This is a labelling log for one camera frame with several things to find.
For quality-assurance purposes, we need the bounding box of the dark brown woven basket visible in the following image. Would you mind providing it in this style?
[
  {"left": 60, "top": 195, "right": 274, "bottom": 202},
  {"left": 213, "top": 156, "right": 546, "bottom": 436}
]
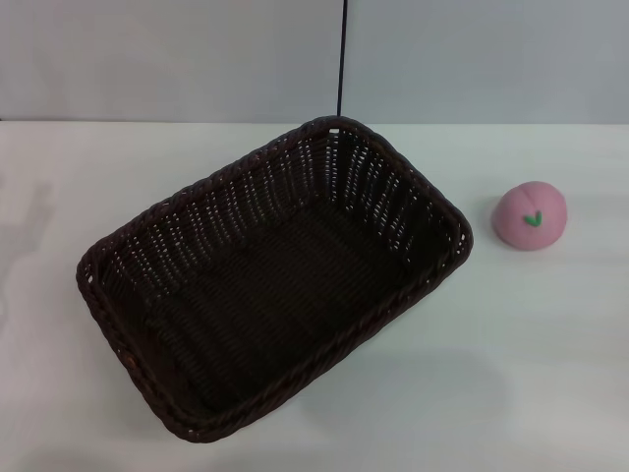
[{"left": 75, "top": 115, "right": 474, "bottom": 444}]

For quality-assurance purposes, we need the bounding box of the pink peach toy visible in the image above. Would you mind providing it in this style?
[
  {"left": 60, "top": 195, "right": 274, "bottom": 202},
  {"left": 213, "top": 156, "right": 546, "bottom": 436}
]
[{"left": 492, "top": 180, "right": 570, "bottom": 252}]

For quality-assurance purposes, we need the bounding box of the black vertical wall cable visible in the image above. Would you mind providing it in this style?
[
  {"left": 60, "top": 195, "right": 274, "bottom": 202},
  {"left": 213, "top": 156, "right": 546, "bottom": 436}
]
[{"left": 335, "top": 0, "right": 350, "bottom": 118}]

